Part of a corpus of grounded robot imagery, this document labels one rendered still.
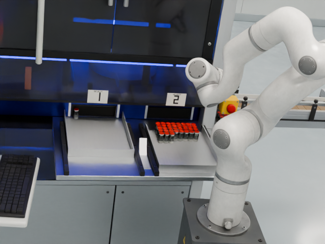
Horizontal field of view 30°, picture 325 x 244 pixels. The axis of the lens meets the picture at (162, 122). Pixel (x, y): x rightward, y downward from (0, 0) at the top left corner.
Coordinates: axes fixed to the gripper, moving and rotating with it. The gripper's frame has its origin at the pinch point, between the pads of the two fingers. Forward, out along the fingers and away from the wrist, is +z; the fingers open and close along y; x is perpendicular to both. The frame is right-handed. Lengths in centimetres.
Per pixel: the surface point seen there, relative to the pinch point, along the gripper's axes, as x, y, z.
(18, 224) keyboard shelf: 6, 80, -35
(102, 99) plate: -31, 44, 13
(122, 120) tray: -23, 46, 28
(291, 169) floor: 14, 13, 221
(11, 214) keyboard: 1, 81, -35
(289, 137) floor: -12, 2, 264
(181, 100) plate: -15.1, 19.8, 31.0
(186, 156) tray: 8.8, 29.3, 19.9
